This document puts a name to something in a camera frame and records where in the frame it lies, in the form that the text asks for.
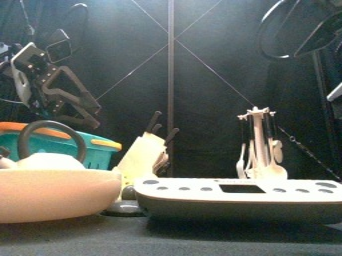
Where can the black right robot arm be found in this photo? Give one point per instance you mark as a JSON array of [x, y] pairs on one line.
[[320, 26]]

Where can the grey vertical frame pole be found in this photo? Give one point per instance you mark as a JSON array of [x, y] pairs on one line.
[[169, 83]]

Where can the white kitchen scale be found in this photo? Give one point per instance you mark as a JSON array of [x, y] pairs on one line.
[[240, 200]]

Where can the cream toy pan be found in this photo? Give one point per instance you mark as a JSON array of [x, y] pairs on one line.
[[53, 195]]

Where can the cream toy knife block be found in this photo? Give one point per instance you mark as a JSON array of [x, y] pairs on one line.
[[140, 158]]

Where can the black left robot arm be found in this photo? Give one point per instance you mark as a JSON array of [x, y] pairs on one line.
[[8, 36]]

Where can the teal basket orange rim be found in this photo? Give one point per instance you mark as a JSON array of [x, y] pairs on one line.
[[100, 151]]

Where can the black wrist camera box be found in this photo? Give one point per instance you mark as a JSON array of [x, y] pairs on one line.
[[58, 46]]

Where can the white utensil stand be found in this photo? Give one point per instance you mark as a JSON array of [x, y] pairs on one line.
[[259, 140]]

